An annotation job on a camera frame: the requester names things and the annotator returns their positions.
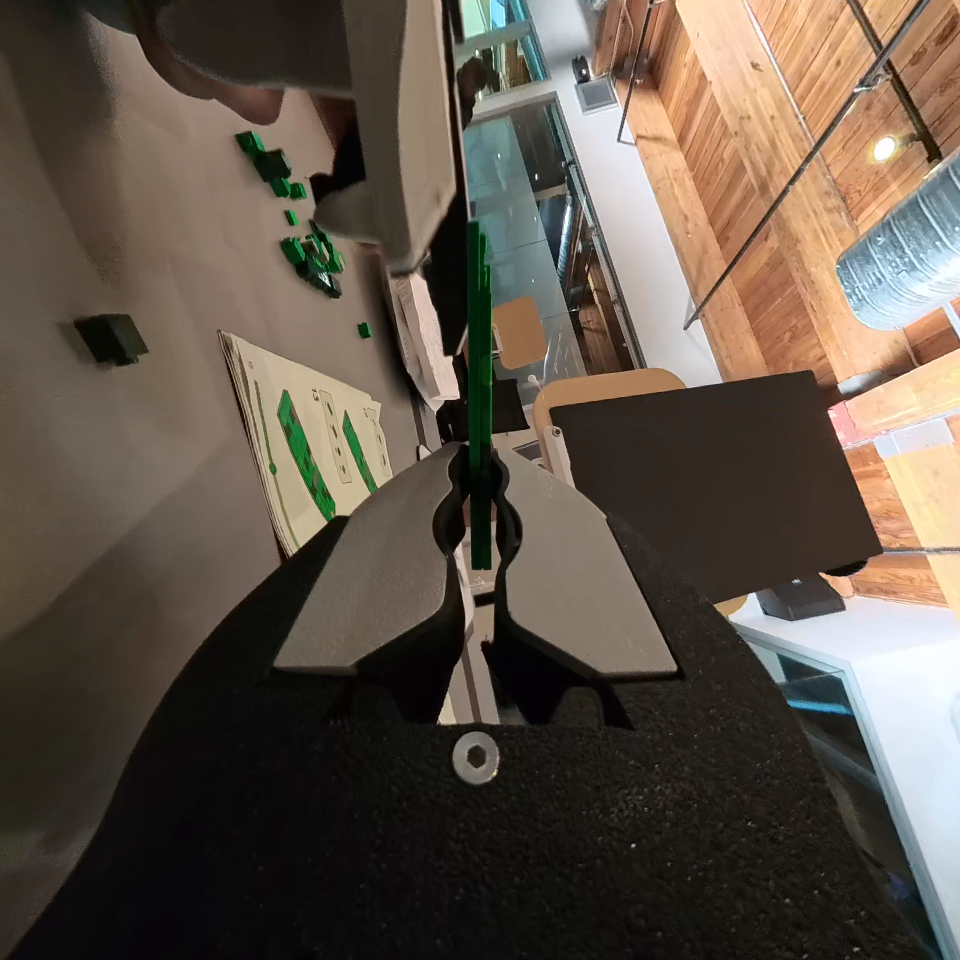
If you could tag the pile of small bricks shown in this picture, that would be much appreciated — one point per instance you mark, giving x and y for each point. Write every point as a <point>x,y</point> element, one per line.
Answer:
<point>322,274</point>

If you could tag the person's left hand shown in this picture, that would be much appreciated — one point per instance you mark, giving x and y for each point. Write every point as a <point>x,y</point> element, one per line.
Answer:
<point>240,105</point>

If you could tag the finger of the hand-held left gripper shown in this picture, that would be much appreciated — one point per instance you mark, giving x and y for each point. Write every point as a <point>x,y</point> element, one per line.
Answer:
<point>405,135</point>
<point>349,214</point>

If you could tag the ceiling lamp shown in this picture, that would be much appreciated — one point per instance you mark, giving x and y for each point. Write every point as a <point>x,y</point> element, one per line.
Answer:
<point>889,148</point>

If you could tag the white paper sheets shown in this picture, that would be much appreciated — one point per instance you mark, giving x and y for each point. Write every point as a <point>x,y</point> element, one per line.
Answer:
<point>420,337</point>

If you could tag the grey desk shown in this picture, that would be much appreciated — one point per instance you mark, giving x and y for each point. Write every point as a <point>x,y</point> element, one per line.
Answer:
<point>112,487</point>

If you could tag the black speaker box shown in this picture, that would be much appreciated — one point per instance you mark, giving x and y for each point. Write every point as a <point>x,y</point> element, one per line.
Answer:
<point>799,598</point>

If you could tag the light wooden divider panel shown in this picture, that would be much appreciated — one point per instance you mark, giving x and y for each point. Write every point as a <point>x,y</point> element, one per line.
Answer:
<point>519,334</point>

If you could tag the green brick plate assembly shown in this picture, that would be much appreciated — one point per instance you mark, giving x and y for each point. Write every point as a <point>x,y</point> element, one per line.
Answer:
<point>480,360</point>

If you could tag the dark green brick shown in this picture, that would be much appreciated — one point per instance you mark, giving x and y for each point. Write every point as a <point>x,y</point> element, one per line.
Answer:
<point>112,339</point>

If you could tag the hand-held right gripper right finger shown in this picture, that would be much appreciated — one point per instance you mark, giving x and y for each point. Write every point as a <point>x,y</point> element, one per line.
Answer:
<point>577,592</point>

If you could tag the silver ventilation duct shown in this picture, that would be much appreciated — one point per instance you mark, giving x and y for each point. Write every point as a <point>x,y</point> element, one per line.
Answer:
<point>900,255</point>

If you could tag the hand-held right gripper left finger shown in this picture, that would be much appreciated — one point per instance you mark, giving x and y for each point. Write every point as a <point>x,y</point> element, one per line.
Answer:
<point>367,592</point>

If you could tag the black ceiling camera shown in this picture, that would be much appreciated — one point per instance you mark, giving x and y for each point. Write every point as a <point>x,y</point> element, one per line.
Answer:
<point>582,67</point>

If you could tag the open instruction booklet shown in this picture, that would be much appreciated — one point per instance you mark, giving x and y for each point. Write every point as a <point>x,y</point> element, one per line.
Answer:
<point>300,375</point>

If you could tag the black desk divider panel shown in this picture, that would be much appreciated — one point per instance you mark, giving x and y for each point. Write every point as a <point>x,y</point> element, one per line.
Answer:
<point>712,480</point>

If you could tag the wall air vent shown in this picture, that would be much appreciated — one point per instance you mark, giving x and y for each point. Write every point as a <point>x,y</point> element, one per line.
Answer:
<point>597,96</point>

